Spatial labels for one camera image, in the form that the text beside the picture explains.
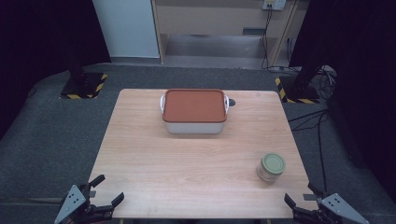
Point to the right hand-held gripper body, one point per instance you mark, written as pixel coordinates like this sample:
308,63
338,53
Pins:
337,207

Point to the orange container lid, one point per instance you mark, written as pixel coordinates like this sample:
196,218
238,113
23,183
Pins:
194,105

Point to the glass jar with green lid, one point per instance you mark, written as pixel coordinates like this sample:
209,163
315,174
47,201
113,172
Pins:
271,167

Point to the black stand with striped base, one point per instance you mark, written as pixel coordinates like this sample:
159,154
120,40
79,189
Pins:
83,84
299,90

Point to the white power outlet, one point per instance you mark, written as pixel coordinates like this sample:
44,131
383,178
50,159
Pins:
274,4

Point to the white panel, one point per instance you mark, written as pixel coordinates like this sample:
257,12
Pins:
126,28

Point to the black curtain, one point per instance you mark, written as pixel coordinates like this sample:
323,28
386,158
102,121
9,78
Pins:
37,46
361,77

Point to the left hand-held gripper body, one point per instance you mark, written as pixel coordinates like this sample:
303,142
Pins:
74,202

